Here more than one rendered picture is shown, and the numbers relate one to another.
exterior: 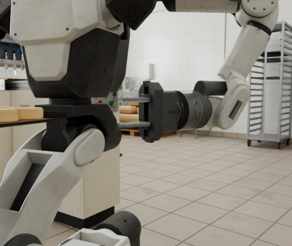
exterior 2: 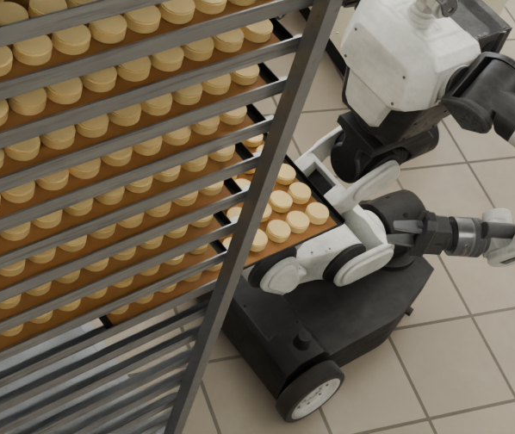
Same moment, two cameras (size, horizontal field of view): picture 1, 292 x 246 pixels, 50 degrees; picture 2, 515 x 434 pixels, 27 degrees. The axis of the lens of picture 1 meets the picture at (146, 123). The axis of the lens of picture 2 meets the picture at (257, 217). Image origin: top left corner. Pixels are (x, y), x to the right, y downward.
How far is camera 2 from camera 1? 195 cm
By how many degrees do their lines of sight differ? 43
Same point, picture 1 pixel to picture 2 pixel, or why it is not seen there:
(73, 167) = (349, 202)
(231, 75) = not seen: outside the picture
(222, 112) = (493, 258)
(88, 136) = (378, 176)
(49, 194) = not seen: hidden behind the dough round
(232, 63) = not seen: outside the picture
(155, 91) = (426, 231)
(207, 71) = not seen: outside the picture
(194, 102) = (464, 245)
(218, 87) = (504, 235)
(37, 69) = (354, 100)
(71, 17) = (399, 98)
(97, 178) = not seen: hidden behind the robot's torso
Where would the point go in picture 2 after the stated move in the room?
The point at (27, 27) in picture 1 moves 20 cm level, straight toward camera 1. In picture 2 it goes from (359, 62) to (350, 122)
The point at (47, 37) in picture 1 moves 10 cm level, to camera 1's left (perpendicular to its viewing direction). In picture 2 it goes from (372, 89) to (333, 68)
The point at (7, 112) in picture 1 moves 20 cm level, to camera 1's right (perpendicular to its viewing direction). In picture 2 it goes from (300, 229) to (382, 278)
